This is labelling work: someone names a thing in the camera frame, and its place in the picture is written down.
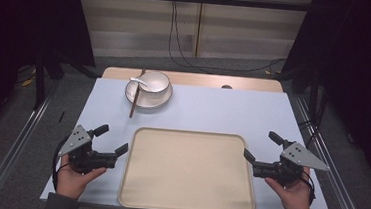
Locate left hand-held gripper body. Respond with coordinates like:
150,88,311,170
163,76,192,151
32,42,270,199
56,123,120,177

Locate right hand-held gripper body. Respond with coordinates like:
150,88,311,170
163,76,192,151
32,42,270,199
250,138,333,191

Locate person's left hand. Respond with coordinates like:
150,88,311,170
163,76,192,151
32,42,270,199
55,153,109,202

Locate person's right hand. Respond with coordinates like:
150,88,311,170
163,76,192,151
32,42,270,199
262,164,317,209

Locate brown wooden chopsticks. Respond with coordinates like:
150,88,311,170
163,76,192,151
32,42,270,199
128,67,147,120

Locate white ceramic plate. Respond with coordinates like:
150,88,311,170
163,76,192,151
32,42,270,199
123,77,175,111

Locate light blue table mat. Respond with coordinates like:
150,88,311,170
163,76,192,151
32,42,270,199
38,73,344,209

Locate black metal stand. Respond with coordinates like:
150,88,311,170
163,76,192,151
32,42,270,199
305,65,331,149
30,47,102,116

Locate white ceramic spoon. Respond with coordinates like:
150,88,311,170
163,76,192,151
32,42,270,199
128,76,151,92

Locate beige plastic tray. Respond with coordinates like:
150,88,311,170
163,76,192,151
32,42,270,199
116,125,262,209

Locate white ceramic bowl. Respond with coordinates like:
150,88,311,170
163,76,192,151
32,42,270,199
136,69,172,95

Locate wooden table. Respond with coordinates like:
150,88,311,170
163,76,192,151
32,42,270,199
101,65,286,94

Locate black curtain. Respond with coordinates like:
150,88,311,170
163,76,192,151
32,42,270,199
272,0,371,182
0,0,101,155

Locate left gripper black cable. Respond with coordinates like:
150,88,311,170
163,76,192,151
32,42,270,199
49,133,74,193

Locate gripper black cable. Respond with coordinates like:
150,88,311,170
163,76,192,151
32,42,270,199
49,133,74,193
298,169,320,207

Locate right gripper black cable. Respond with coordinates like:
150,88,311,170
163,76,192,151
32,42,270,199
298,169,320,207

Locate aluminium floor rail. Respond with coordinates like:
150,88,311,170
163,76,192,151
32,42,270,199
0,81,60,209
285,95,371,209

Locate black wall cable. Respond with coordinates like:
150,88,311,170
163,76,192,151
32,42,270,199
168,0,203,68
165,0,291,77

